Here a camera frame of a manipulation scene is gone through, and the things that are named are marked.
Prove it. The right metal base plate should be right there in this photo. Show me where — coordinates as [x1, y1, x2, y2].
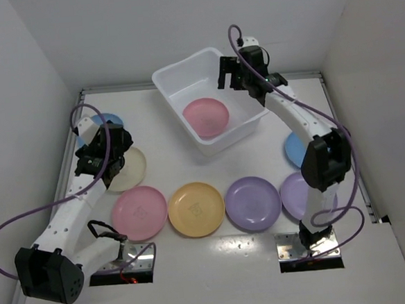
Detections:
[275, 232, 341, 262]

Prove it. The pink plate front row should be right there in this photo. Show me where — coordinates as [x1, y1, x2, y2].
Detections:
[111, 185, 168, 242]

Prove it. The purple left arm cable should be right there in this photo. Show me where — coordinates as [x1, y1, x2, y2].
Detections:
[0, 99, 159, 281]

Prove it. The light purple plate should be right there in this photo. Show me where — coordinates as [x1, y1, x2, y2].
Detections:
[279, 171, 320, 221]

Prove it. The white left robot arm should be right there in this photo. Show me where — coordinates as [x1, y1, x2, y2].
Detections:
[15, 116, 133, 304]

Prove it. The metal base plate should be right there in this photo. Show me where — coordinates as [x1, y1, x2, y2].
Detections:
[275, 232, 341, 262]
[94, 242, 157, 276]

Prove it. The yellow plate front row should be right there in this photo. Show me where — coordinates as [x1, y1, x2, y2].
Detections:
[168, 182, 225, 238]

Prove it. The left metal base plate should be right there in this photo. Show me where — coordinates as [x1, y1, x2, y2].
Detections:
[94, 242, 157, 276]

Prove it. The cream plate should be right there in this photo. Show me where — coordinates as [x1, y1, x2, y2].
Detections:
[107, 146, 147, 192]

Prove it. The blue plate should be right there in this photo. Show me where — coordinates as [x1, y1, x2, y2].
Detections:
[284, 133, 306, 168]
[76, 112, 124, 148]

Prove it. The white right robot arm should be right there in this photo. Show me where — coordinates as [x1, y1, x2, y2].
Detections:
[218, 37, 352, 248]

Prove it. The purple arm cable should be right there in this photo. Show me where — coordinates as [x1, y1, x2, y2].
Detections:
[227, 17, 368, 268]
[0, 99, 159, 281]

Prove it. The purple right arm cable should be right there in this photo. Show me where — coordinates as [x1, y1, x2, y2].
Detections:
[227, 17, 368, 268]

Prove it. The purple plate front row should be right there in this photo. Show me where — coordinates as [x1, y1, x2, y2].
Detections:
[225, 176, 282, 232]

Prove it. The white plastic bin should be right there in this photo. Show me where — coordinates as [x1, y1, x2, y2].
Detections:
[151, 47, 268, 156]

